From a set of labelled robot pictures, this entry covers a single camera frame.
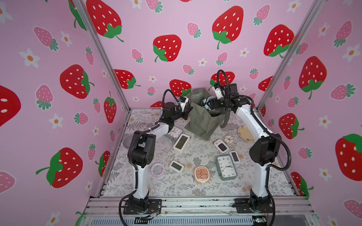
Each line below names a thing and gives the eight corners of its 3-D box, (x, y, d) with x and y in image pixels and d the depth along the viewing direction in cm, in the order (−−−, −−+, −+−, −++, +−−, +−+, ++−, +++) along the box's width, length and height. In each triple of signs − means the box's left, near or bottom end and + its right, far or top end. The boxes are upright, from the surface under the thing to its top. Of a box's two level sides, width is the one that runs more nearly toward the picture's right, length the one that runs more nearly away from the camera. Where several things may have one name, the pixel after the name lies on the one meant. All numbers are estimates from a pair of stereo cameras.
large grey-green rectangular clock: (218, 180, 85) (219, 178, 82) (214, 156, 95) (215, 154, 92) (236, 180, 85) (238, 178, 82) (231, 156, 95) (232, 154, 92)
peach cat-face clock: (194, 184, 84) (194, 182, 81) (193, 167, 90) (193, 165, 87) (210, 184, 84) (211, 182, 81) (208, 167, 90) (209, 165, 87)
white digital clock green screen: (172, 150, 98) (171, 147, 94) (181, 136, 106) (181, 132, 102) (181, 154, 96) (181, 151, 92) (190, 139, 104) (190, 136, 100)
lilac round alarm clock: (150, 177, 86) (149, 175, 84) (152, 164, 92) (151, 162, 89) (165, 177, 86) (164, 175, 84) (166, 164, 92) (165, 162, 89)
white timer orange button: (221, 155, 95) (222, 152, 92) (212, 144, 101) (213, 141, 98) (228, 151, 98) (229, 148, 95) (219, 140, 103) (220, 137, 100)
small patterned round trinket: (225, 143, 101) (225, 141, 99) (223, 136, 105) (224, 134, 103) (233, 143, 101) (234, 141, 99) (231, 136, 105) (232, 134, 103)
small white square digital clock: (168, 167, 90) (168, 165, 88) (172, 161, 93) (171, 159, 90) (181, 173, 88) (180, 172, 85) (184, 167, 90) (184, 165, 88)
